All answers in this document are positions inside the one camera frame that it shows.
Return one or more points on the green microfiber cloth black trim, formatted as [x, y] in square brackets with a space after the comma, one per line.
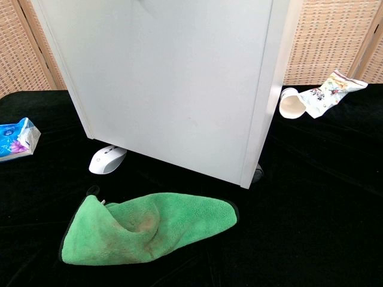
[185, 221]

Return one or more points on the large white cabinet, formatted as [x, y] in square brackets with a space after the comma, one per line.
[179, 89]

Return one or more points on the dark gray rounded object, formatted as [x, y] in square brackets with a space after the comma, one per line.
[258, 175]

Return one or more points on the white computer mouse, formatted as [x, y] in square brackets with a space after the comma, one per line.
[104, 161]

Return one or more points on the white paper cup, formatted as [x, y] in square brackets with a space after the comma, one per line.
[291, 104]

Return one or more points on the black velvet tablecloth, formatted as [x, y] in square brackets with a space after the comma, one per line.
[299, 209]

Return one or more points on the white printed snack bag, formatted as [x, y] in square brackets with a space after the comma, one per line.
[326, 94]

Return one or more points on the woven rattan folding screen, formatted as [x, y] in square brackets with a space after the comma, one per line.
[21, 53]
[326, 39]

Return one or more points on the blue tissue pack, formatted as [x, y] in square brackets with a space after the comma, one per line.
[12, 140]

